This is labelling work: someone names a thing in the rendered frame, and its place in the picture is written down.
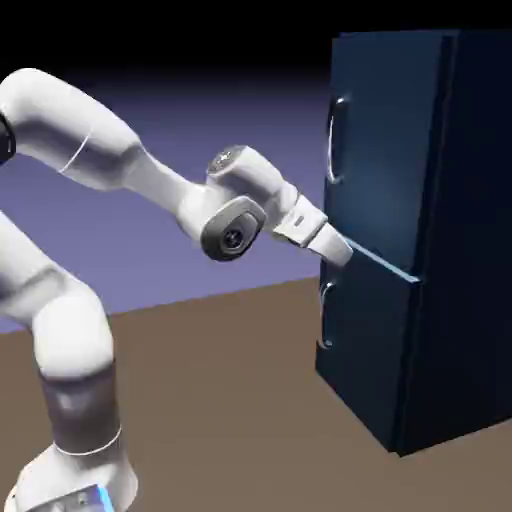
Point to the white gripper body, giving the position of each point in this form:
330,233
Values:
331,243

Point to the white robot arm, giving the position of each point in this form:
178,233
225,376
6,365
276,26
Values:
96,152

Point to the large dark blue cabinet door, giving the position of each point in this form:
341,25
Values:
384,152

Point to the small dark blue cabinet door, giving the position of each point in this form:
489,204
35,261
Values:
368,352

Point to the dark blue cabinet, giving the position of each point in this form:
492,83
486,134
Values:
460,240

